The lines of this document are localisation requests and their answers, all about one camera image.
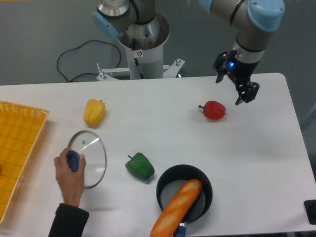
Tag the person's hand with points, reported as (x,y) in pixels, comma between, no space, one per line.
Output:
(71,183)

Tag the black sleeved forearm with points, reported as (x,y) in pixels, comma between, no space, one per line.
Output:
(69,221)

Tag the yellow toy bell pepper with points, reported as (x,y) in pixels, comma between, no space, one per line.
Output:
(94,112)

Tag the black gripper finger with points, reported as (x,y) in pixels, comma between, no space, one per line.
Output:
(220,66)
(247,92)

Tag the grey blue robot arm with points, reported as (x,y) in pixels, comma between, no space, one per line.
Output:
(255,21)

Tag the green toy bell pepper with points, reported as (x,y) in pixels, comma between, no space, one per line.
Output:
(140,166)

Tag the black object at table edge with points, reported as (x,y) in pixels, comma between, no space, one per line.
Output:
(310,208)

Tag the dark pot with blue handle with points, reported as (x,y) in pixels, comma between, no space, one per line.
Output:
(172,180)

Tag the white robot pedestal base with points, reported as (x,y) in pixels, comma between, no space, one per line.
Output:
(143,45)

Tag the red toy bell pepper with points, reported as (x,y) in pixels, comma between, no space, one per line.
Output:
(213,110)

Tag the orange toy baguette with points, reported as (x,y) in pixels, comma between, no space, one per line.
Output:
(170,218)

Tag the yellow plastic basket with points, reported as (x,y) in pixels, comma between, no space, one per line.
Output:
(20,129)

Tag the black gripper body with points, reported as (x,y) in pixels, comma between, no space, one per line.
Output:
(238,71)

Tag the glass lid with blue knob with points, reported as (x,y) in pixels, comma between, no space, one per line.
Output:
(89,144)

